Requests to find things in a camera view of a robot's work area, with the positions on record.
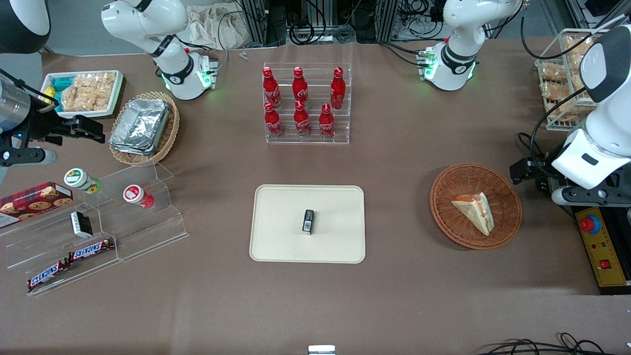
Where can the aluminium foil container stack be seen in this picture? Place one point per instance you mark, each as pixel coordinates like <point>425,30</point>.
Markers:
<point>140,125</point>

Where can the wrapped triangle sandwich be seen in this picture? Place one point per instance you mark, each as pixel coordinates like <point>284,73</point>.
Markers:
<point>475,209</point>

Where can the red cola bottle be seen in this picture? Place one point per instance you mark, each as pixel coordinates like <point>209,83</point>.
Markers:
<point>301,121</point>
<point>337,91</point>
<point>273,123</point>
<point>271,88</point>
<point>299,88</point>
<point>326,123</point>

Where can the yellow snack packet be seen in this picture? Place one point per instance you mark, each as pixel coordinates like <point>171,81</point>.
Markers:
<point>49,94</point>

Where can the round brown wicker basket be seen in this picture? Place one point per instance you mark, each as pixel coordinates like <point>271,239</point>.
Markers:
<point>443,207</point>

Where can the red tartan cookie box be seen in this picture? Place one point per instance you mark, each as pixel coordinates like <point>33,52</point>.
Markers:
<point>34,202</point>

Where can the oval light wicker basket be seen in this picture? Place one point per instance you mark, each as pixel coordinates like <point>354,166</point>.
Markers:
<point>171,133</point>

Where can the clear acrylic stepped shelf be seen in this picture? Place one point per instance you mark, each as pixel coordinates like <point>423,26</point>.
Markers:
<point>29,246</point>
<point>162,231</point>

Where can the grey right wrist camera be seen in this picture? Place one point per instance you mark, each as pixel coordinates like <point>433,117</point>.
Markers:
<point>29,157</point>

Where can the white rectangular snack tray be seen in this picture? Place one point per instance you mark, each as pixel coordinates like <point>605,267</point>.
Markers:
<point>118,81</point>

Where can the teal snack packet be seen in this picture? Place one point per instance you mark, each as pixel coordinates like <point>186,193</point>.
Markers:
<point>63,83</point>

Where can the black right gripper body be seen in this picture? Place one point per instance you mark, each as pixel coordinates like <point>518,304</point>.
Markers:
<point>43,126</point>

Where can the small white silver device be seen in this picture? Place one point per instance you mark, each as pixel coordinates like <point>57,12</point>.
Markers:
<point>321,350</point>

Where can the red strawberry lidded cup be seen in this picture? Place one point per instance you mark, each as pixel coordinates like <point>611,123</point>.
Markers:
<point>137,195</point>

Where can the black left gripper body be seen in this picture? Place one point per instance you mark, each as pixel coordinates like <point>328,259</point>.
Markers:
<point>536,171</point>

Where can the green sunflower lidded cup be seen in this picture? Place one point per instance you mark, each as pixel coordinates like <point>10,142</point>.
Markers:
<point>81,180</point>

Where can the aluminium frame rack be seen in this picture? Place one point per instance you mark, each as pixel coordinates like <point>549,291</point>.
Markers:
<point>256,19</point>

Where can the yellow emergency stop box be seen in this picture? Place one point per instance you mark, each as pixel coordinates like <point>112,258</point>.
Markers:
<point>604,246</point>

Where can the beige cloth bag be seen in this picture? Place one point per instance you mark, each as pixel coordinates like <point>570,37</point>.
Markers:
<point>217,24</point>

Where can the Snickers chocolate bar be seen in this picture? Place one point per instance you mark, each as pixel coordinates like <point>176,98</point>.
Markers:
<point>47,276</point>
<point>91,250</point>

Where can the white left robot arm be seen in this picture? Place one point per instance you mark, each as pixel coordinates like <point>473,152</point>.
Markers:
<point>458,29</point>

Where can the clear bread snack packet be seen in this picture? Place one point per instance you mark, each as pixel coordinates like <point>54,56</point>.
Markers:
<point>574,52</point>
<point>553,90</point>
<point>553,71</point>

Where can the clear rice cracker packet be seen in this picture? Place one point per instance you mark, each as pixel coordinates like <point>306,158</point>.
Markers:
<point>69,98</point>
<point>106,91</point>
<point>87,93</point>

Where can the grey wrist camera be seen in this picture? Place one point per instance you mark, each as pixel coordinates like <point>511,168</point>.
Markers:
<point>29,157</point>
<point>591,196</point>

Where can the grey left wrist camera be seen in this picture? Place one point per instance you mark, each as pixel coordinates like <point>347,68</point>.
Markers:
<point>591,196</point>

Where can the clear acrylic bottle rack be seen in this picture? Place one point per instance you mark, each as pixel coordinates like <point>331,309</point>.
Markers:
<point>346,129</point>

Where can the black and white small box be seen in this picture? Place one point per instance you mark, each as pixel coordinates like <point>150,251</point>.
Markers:
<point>81,224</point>

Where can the cream rectangular tray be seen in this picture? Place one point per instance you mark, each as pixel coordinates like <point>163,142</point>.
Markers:
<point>281,222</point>

